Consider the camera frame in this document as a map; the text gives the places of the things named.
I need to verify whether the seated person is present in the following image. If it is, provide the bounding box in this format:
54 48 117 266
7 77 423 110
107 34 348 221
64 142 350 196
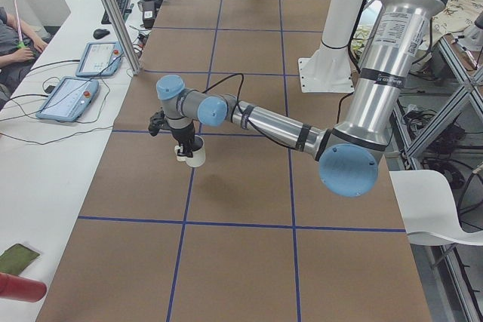
1 7 50 108

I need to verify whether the red bottle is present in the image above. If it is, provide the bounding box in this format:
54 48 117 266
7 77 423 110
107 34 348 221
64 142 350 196
1 272 47 302

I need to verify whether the green patterned cloth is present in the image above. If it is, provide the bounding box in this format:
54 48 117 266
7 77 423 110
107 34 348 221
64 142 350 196
433 0 482 35

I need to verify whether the lower teach pendant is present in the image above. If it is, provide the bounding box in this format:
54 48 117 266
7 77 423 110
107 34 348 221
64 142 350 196
35 77 99 122

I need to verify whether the white pedestal column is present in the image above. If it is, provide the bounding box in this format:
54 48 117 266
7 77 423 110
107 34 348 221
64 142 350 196
298 0 365 94

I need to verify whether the upper teach pendant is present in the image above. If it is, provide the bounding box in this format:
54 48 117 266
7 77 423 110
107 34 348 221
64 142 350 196
75 41 124 78

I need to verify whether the white chair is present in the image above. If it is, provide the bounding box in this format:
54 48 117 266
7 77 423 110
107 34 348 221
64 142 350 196
389 170 482 247

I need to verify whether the teach pendant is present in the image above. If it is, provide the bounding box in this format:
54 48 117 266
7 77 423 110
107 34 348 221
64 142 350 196
75 41 124 78
35 77 99 122

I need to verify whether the aluminium frame post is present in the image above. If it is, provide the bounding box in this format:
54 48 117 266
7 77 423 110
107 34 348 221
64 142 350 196
101 0 140 75

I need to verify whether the pink green grabber stick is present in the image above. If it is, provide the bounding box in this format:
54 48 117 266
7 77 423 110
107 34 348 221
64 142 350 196
13 0 26 49

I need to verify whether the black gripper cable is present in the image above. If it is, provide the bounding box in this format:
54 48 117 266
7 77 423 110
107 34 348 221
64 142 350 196
202 72 303 149

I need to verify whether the black keyboard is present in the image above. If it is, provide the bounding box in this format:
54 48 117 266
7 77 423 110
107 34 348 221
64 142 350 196
115 0 131 21

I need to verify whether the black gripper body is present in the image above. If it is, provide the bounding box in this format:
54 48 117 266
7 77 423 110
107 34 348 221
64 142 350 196
170 121 195 149

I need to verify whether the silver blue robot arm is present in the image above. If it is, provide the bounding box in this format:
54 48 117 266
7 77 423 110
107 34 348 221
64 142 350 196
148 0 448 197

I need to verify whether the white mug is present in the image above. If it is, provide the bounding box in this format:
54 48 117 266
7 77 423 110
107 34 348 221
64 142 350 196
174 135 206 168

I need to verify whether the green bean bag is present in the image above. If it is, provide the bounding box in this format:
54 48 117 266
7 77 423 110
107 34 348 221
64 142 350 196
1 244 40 276

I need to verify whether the black computer mouse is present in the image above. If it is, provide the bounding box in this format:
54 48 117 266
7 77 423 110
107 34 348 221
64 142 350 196
93 29 110 40

